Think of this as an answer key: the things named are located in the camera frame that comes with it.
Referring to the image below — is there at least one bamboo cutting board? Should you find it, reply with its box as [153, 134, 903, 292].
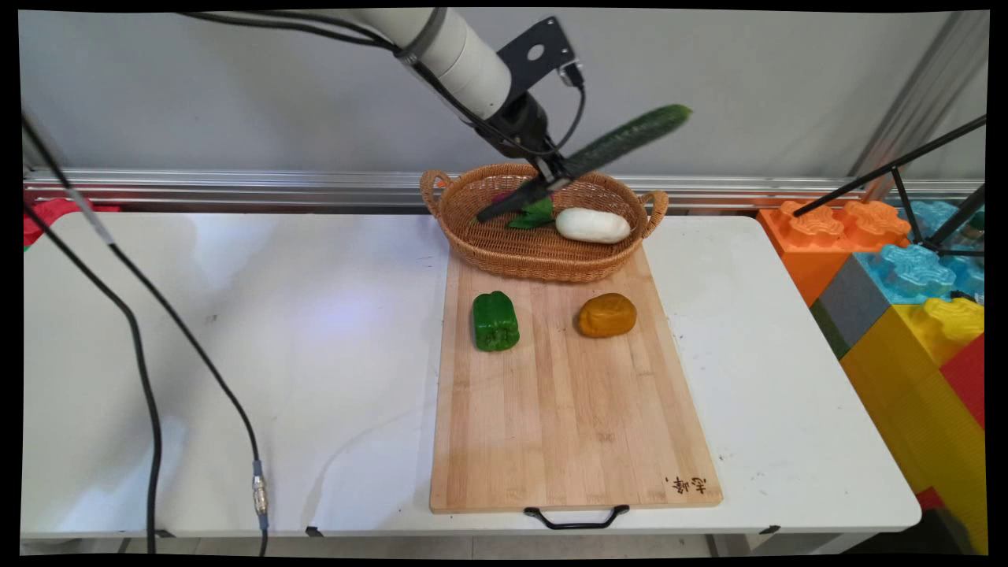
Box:
[429, 244, 724, 515]

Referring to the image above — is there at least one black tripod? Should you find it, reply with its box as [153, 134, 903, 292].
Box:
[791, 116, 988, 258]

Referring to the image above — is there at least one red foam block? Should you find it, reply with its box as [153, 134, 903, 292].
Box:
[939, 334, 988, 431]

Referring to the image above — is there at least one black wrist camera mount plate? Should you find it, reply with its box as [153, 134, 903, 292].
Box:
[495, 16, 585, 102]

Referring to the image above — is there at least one aluminium rail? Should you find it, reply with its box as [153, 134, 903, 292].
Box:
[24, 166, 986, 215]

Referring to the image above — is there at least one woven wicker basket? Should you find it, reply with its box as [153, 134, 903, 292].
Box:
[419, 163, 669, 284]

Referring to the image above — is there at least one long dark green cucumber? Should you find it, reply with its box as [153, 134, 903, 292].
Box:
[476, 103, 695, 224]

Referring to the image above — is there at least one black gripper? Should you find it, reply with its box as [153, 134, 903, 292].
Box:
[476, 90, 573, 194]

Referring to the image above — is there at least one green leafy vegetable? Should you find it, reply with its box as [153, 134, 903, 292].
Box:
[507, 197, 557, 232]

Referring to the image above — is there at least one blue foam block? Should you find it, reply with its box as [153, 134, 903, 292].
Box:
[854, 200, 988, 306]

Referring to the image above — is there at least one black cable with metal connector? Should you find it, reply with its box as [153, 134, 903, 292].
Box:
[22, 114, 271, 557]

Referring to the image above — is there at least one grey foam block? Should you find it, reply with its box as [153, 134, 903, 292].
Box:
[810, 253, 892, 361]

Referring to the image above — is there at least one white radish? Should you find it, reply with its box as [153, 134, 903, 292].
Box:
[555, 207, 632, 245]

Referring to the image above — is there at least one orange foam block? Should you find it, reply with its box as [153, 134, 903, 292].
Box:
[757, 198, 913, 309]

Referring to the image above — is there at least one plain black cable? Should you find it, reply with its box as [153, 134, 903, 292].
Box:
[24, 200, 164, 555]

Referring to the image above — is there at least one black cutting board handle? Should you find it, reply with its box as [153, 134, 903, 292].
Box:
[524, 505, 631, 531]

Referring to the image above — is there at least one red foam piece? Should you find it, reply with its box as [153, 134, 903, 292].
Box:
[24, 198, 121, 246]

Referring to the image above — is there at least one green bell pepper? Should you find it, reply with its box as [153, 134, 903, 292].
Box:
[472, 291, 521, 353]

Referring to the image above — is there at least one black cable along robot arm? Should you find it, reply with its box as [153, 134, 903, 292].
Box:
[176, 9, 588, 158]

